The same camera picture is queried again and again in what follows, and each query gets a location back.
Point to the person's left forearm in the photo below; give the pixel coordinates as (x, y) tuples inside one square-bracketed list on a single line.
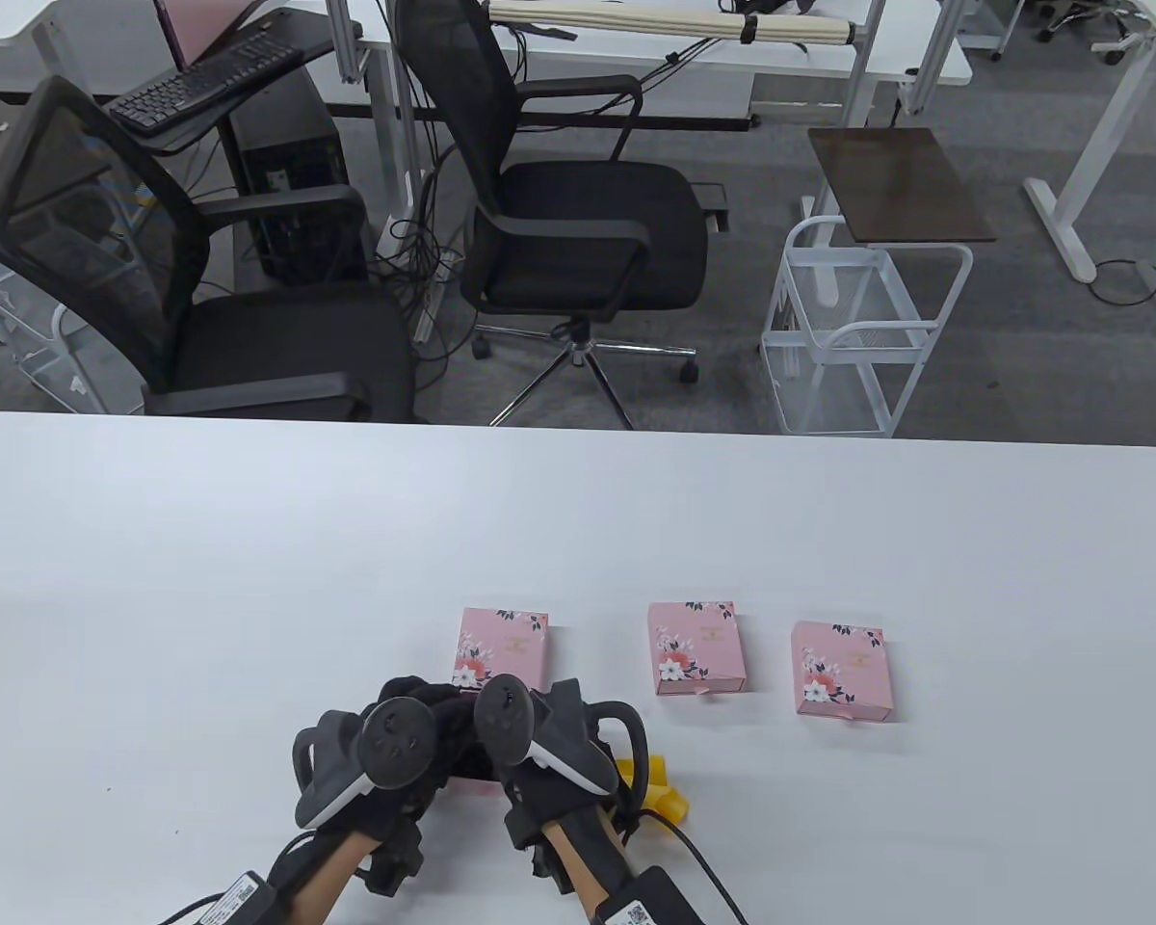
[(332, 872)]

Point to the black forearm sensor box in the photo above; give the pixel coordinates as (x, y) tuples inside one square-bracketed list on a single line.
[(241, 901), (645, 901)]

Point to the black office chair chrome base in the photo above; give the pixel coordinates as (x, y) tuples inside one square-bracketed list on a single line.
[(578, 222)]

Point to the yellow cloth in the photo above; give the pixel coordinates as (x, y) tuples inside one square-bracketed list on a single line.
[(665, 795)]

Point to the black mesh office chair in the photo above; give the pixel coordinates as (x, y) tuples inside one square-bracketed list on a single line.
[(279, 356)]

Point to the white desk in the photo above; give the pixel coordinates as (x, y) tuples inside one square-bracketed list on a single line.
[(1117, 106), (87, 39), (809, 58)]

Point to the black keyboard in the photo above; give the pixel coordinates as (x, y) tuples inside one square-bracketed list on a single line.
[(193, 87)]

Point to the person's right forearm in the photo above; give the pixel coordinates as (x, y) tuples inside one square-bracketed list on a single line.
[(588, 858)]

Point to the distant chair base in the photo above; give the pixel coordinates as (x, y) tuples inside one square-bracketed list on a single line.
[(1079, 14)]

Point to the person's right hand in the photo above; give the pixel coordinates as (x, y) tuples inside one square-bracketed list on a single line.
[(530, 800)]

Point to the black keyboard tray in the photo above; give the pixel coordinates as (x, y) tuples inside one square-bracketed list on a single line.
[(250, 98)]

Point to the black computer tower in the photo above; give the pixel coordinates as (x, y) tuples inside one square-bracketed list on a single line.
[(289, 173)]

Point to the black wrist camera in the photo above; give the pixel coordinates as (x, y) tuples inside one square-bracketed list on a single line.
[(395, 862), (542, 862)]

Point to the pink floral box sleeve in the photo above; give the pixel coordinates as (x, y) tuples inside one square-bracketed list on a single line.
[(843, 670)]

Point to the grey handheld controller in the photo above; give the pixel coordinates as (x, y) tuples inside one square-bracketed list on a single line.
[(506, 718), (395, 742)]

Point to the person's left hand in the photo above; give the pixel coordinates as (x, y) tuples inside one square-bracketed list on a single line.
[(453, 732)]

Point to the dark wooden board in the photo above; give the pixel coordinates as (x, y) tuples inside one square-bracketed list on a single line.
[(901, 183)]

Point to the pink floral jewelry box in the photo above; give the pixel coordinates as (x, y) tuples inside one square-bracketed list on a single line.
[(503, 646), (698, 641)]

